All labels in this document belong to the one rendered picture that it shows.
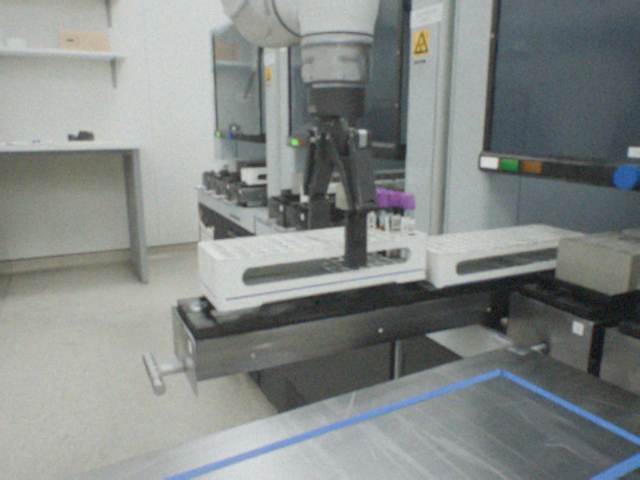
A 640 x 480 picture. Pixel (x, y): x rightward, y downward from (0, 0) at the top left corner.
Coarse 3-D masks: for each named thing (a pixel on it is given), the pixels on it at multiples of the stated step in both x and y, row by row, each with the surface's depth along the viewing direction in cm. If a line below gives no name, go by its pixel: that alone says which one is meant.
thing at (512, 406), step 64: (384, 384) 48; (448, 384) 48; (512, 384) 48; (576, 384) 48; (192, 448) 38; (256, 448) 38; (320, 448) 38; (384, 448) 38; (448, 448) 38; (512, 448) 38; (576, 448) 38
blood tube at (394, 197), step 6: (390, 192) 76; (396, 192) 76; (390, 198) 76; (396, 198) 76; (390, 204) 76; (396, 204) 76; (396, 210) 76; (396, 216) 76; (396, 222) 76; (396, 228) 76; (396, 252) 77
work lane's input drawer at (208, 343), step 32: (384, 288) 80; (416, 288) 78; (448, 288) 76; (480, 288) 79; (512, 288) 80; (192, 320) 63; (224, 320) 67; (256, 320) 64; (288, 320) 66; (320, 320) 67; (352, 320) 69; (384, 320) 71; (416, 320) 73; (448, 320) 76; (480, 320) 78; (192, 352) 61; (224, 352) 62; (256, 352) 64; (288, 352) 65; (320, 352) 68; (160, 384) 61; (192, 384) 63
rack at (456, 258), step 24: (432, 240) 83; (456, 240) 83; (480, 240) 85; (504, 240) 85; (528, 240) 85; (552, 240) 84; (432, 264) 77; (456, 264) 77; (480, 264) 91; (504, 264) 89; (528, 264) 84; (552, 264) 85
